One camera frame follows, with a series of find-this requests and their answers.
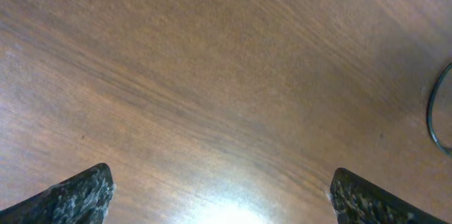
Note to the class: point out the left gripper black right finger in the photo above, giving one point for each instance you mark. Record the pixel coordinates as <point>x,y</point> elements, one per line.
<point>356,200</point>

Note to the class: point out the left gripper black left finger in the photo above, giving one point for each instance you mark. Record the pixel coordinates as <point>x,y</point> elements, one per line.
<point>82,198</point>

